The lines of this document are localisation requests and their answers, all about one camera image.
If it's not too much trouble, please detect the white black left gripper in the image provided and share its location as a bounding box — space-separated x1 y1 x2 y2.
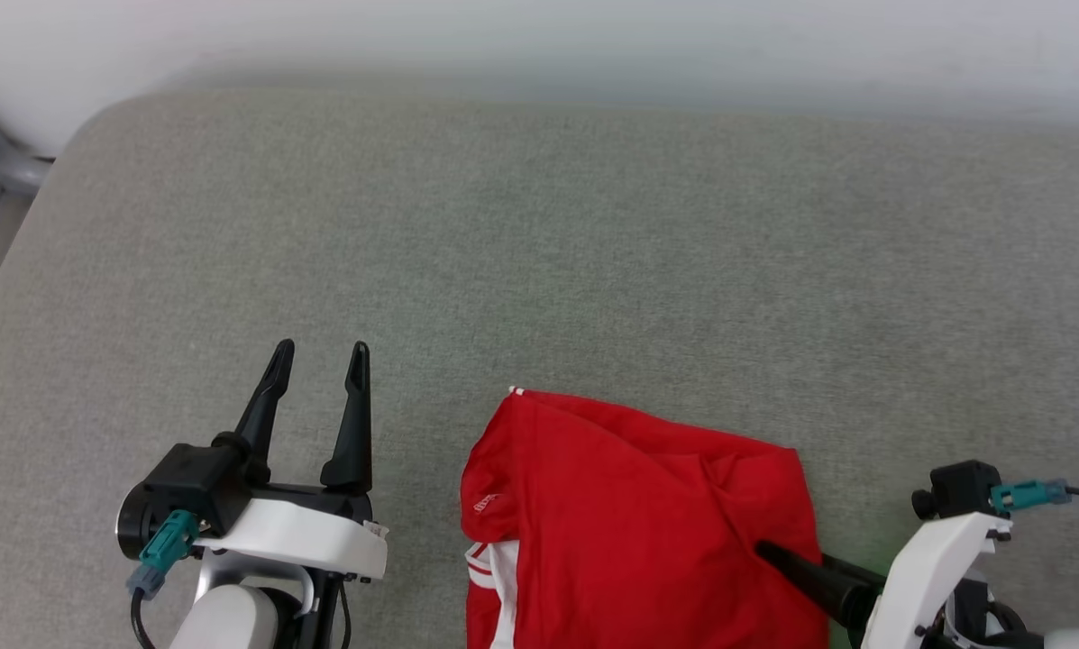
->
193 339 389 583

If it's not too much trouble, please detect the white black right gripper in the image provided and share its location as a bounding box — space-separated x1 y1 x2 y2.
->
754 511 1014 649

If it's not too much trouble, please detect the red white-trimmed t-shirt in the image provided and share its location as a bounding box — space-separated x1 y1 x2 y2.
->
460 386 832 649

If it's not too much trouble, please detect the teal left camera connector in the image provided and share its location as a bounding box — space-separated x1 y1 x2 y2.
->
126 508 201 601

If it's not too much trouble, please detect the teal camera connector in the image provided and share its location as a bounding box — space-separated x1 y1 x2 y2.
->
989 479 1072 516
126 508 201 601

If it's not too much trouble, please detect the teal right camera connector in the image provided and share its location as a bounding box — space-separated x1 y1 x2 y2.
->
989 479 1072 516

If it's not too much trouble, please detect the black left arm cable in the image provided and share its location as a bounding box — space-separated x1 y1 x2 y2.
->
129 590 158 649

